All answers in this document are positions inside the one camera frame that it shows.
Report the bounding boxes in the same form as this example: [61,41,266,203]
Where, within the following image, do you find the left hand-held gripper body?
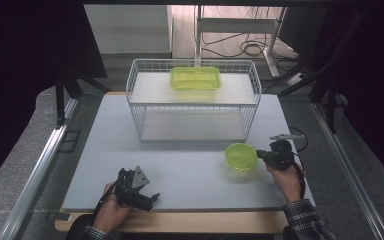
[114,165,155,212]

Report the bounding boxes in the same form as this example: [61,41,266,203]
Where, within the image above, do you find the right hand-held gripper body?
[266,133,305,171]

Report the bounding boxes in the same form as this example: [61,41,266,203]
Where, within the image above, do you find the round green plastic bowl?
[224,142,260,172]

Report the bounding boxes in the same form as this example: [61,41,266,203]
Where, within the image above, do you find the white wire shelf rack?
[125,58,263,143]

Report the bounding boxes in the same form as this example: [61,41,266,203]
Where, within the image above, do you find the rectangular green plastic tray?
[169,65,222,92]

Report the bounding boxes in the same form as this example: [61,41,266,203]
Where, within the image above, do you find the person's right hand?
[265,162,307,204]

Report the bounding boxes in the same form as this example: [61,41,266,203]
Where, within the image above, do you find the person's left hand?
[92,182,135,234]

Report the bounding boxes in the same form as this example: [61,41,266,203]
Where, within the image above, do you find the grey table mat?
[61,94,317,213]

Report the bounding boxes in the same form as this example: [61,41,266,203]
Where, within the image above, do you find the black metal stand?
[54,64,112,130]
[277,9,369,135]

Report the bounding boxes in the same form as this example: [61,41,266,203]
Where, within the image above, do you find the white cabinet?
[83,4,175,60]

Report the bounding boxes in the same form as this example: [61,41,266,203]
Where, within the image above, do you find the black looped cable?
[288,125,310,153]

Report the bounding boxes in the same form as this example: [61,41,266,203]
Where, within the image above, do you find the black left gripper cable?
[92,182,118,219]

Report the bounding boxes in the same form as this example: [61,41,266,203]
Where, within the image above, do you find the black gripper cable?
[291,151,307,201]
[92,182,118,219]

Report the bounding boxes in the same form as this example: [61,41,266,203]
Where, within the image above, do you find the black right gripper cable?
[291,151,307,201]

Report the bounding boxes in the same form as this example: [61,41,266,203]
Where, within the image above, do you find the aluminium rail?
[310,101,384,240]
[0,98,80,240]

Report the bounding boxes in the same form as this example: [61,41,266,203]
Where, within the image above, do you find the black floor cables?
[201,32,299,62]

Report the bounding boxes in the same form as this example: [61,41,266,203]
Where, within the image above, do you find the white desk frame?
[194,4,288,78]

